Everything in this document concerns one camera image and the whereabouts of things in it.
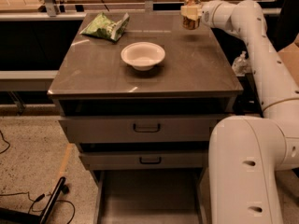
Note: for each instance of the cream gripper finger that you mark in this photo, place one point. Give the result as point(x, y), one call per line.
point(192, 12)

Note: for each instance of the orange soda can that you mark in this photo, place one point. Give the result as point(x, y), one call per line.
point(189, 24)

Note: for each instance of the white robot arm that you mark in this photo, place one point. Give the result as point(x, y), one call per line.
point(244, 152)

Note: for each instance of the grey drawer cabinet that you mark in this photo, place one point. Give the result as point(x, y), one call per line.
point(194, 78)

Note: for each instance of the top grey drawer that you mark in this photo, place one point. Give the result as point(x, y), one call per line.
point(139, 129)

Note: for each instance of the grey drawer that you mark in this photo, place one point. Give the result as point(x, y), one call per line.
point(144, 160)
point(139, 129)

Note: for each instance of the middle grey drawer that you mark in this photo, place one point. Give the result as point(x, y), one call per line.
point(144, 160)

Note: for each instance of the bottom open drawer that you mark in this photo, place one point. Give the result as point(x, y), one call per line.
point(153, 196)

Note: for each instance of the white bowl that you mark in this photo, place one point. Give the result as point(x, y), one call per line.
point(143, 56)

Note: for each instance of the left clear sanitizer bottle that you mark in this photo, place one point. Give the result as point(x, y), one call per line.
point(240, 65)

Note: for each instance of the green chip bag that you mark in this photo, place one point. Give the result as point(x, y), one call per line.
point(103, 27)

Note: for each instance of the black stand base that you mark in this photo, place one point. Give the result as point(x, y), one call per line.
point(40, 209)

